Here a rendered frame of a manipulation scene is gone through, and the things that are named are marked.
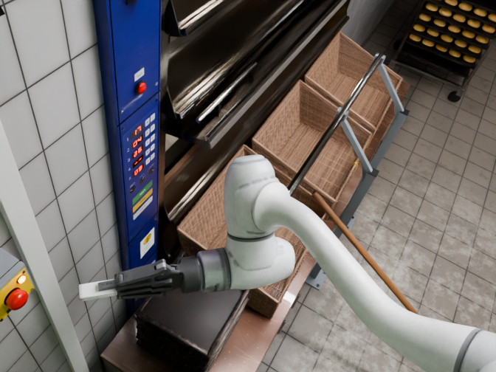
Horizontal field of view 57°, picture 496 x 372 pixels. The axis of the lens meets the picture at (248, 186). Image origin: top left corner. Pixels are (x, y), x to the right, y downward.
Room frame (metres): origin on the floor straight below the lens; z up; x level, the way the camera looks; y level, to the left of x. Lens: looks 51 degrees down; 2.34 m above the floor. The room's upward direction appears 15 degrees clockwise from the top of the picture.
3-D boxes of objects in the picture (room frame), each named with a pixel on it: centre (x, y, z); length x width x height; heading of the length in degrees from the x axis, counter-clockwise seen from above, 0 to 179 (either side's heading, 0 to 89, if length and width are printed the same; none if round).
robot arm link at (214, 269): (0.47, 0.03, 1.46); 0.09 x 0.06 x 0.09; 27
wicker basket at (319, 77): (2.26, -0.45, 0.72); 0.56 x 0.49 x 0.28; 163
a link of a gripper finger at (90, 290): (0.37, 0.24, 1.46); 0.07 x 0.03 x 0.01; 117
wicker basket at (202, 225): (1.13, -0.08, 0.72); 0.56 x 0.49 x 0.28; 163
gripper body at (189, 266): (0.44, 0.10, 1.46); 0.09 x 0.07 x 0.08; 117
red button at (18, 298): (0.31, 0.37, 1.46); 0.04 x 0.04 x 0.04; 72
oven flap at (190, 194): (1.76, -0.01, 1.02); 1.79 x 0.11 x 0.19; 162
